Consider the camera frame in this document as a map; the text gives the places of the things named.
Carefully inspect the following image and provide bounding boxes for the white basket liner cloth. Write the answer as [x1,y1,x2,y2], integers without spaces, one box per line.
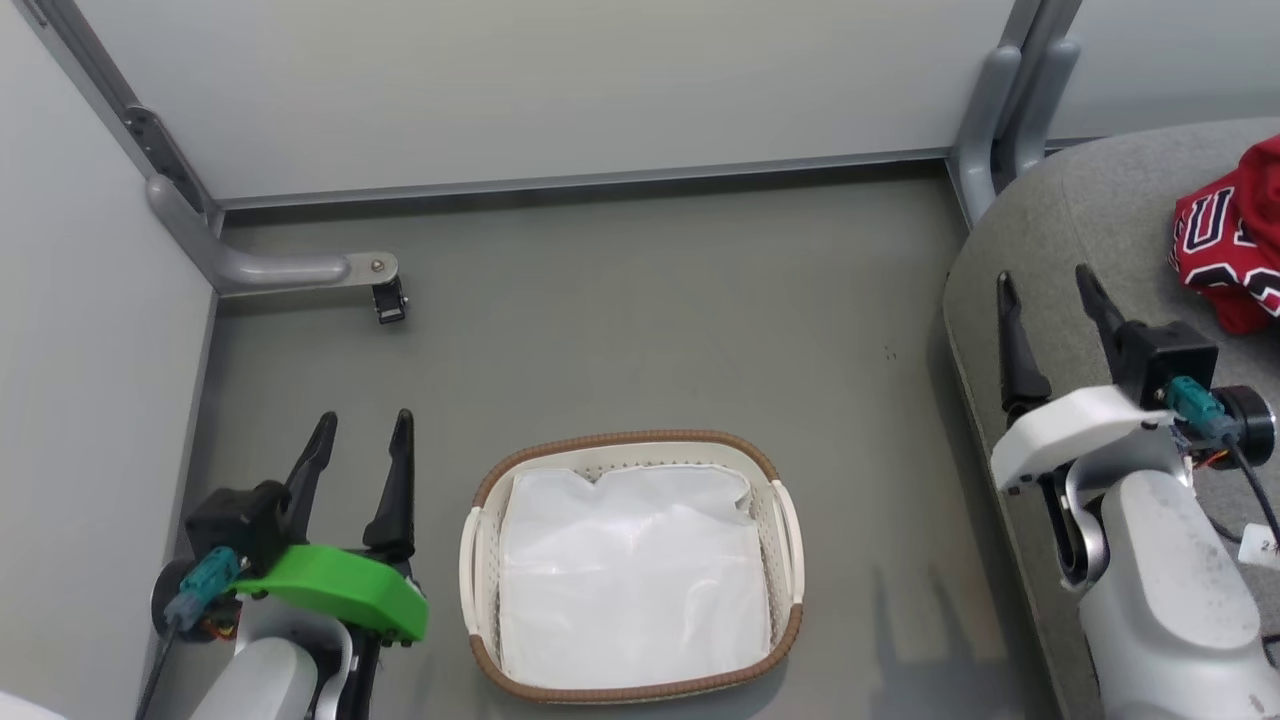
[497,464,774,691]

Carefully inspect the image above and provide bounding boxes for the white laundry basket brown rim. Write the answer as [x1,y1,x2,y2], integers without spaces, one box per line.
[459,430,805,705]

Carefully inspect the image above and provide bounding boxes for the grey partition foot with bracket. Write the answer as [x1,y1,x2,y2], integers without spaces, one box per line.
[146,175,399,298]

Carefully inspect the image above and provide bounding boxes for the white paper tag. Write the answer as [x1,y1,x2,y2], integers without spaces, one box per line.
[1238,525,1280,573]

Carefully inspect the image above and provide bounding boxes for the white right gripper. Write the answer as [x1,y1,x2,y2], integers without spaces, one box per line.
[990,263,1182,497]

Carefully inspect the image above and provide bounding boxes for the teal plug right black cable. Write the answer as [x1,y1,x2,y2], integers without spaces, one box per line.
[1167,376,1280,549]

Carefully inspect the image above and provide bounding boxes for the teal plug left black cable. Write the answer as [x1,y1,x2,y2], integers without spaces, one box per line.
[135,547,242,720]

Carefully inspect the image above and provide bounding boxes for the black caster wheel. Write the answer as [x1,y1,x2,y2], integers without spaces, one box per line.
[371,275,409,325]

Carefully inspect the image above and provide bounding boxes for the red basketball jersey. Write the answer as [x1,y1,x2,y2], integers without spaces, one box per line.
[1168,135,1280,336]

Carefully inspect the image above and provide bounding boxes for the grey partition post with hinge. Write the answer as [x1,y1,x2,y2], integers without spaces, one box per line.
[15,0,224,237]

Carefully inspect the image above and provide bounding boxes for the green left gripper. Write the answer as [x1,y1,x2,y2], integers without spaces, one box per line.
[235,408,431,643]

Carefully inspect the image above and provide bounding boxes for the grey fabric sofa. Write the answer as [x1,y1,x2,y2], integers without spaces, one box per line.
[943,118,1280,720]

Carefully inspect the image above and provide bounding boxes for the teal plug black cable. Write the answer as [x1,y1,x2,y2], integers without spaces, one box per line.
[135,547,242,720]
[1167,376,1280,549]

